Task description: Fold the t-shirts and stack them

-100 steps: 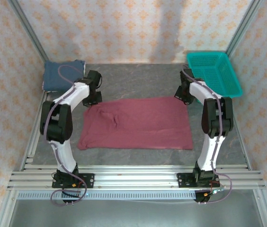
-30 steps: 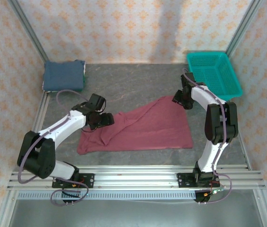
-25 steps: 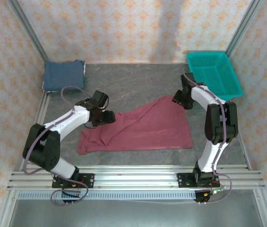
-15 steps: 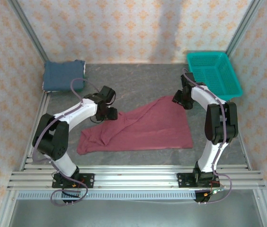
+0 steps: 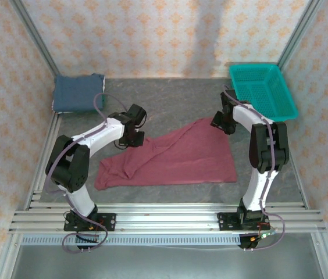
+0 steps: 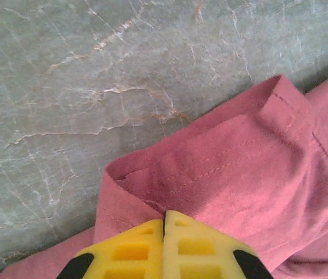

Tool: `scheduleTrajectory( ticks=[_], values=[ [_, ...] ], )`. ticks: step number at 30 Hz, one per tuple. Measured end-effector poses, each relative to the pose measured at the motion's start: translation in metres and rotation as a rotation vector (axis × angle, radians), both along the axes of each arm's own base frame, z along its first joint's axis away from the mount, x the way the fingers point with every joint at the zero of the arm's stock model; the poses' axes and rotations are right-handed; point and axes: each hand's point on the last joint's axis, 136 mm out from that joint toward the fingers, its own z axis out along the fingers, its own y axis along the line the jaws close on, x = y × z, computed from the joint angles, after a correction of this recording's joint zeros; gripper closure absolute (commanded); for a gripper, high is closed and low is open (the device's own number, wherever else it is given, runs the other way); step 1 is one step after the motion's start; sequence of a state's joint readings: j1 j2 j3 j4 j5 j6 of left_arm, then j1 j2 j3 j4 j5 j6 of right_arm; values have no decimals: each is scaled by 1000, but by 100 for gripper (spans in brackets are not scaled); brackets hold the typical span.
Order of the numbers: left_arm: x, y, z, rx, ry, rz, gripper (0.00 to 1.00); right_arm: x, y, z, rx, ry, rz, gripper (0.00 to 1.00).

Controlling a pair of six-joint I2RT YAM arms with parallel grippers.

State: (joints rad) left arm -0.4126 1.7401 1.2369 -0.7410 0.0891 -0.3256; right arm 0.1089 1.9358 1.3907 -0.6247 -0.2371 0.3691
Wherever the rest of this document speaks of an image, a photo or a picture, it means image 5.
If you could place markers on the maroon red towel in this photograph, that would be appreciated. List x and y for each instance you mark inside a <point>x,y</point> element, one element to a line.
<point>181,160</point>

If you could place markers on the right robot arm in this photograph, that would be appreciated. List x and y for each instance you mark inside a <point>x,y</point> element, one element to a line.
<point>257,186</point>

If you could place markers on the teal plastic basket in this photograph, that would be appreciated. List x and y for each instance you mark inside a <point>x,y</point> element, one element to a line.
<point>268,93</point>

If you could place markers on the folded blue t-shirt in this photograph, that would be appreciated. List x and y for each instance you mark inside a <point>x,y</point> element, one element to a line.
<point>76,93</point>

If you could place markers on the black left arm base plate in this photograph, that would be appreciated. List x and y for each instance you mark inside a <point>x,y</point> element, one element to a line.
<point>110,222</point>

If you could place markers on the aluminium cross rail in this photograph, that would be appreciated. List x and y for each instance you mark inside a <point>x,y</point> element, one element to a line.
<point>167,221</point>

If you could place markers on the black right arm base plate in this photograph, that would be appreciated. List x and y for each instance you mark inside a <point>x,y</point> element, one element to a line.
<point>225,222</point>

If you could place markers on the aluminium frame post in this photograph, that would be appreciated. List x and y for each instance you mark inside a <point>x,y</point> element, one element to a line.
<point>297,35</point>
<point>36,37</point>

